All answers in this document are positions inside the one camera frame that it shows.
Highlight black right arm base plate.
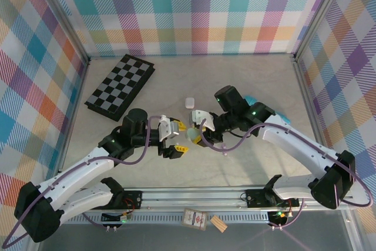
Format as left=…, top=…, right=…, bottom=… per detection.
left=245, top=189, right=300, bottom=208

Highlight aluminium right side rail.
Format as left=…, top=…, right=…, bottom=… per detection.
left=292, top=53, right=335, bottom=158

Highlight teal cylindrical tube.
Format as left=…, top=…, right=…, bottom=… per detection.
left=243, top=95, right=291, bottom=125

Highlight black left control board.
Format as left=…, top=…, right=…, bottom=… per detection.
left=101, top=211, right=133, bottom=223

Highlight black control board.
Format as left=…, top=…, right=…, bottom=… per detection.
left=101, top=211, right=133, bottom=223
left=268, top=209, right=290, bottom=225

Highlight black right control board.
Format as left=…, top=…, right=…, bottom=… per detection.
left=268, top=209, right=290, bottom=225

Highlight aluminium left side rail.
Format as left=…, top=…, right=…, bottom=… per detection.
left=52, top=58, right=90, bottom=178

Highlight black and grey chessboard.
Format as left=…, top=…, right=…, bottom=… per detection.
left=84, top=53, right=156, bottom=122

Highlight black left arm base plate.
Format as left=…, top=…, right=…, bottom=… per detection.
left=116, top=190, right=143, bottom=209

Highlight green earbud charging case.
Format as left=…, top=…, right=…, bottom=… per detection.
left=187, top=127, right=203, bottom=143

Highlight aluminium left frame post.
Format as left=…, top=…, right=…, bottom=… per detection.
left=29, top=0, right=90, bottom=63

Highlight aluminium right frame post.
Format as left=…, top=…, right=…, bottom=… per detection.
left=293, top=0, right=352, bottom=59

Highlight striped wooden block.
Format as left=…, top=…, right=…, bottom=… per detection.
left=210, top=215, right=229, bottom=233

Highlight grey slotted cable duct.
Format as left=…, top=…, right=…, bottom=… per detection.
left=70, top=211, right=271, bottom=225

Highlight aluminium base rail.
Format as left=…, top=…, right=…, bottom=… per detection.
left=58, top=186, right=358, bottom=213

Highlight playing card box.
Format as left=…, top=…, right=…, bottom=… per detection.
left=182, top=208, right=209, bottom=231

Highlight aluminium frame post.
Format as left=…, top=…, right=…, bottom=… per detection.
left=29, top=0, right=90, bottom=63
left=293, top=0, right=352, bottom=59

